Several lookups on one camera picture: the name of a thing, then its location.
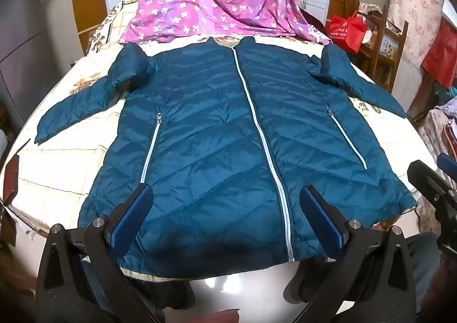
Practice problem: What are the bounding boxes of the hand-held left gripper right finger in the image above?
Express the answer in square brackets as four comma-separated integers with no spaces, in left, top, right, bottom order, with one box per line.
[291,185,418,323]

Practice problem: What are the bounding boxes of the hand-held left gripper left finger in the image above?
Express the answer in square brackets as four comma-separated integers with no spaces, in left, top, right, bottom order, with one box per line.
[36,183,154,323]

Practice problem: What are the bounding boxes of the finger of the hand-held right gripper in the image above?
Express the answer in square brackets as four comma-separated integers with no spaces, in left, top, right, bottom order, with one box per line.
[408,160,457,209]
[438,153,457,175]

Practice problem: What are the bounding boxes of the teal quilted zip jacket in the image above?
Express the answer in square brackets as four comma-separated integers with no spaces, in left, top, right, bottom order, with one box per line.
[35,36,418,279]

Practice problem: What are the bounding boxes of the floral cloth pile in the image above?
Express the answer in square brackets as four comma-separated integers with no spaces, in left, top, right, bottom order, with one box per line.
[418,105,457,211]

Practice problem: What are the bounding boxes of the person's right leg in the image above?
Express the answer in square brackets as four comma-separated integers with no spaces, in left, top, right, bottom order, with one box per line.
[407,233,445,313]

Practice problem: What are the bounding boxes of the person's right shoe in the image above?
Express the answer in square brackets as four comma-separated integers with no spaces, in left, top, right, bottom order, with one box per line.
[284,262,334,304]

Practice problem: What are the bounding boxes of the person's shoe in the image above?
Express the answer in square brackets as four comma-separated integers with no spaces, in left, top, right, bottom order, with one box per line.
[155,279,197,311]
[284,262,334,304]

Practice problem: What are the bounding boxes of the bed with floral quilt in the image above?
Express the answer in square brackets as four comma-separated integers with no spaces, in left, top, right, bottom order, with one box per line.
[0,0,429,281]

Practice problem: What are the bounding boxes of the person's left shoe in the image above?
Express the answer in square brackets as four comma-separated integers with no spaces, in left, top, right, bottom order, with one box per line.
[155,279,197,311]

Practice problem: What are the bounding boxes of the red cloth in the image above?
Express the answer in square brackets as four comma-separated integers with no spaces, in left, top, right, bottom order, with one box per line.
[421,18,457,88]

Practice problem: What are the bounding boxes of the wooden chair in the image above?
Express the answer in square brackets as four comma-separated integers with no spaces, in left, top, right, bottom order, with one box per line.
[368,5,409,92]

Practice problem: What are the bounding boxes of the floral lace curtain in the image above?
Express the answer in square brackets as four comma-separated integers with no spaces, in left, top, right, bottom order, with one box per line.
[389,0,447,70]

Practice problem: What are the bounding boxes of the red shopping bag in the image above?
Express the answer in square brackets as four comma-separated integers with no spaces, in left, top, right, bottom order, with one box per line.
[328,11,368,54]

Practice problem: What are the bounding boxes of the dark brown pillow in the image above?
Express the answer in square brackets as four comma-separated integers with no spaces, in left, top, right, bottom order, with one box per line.
[300,9,330,38]

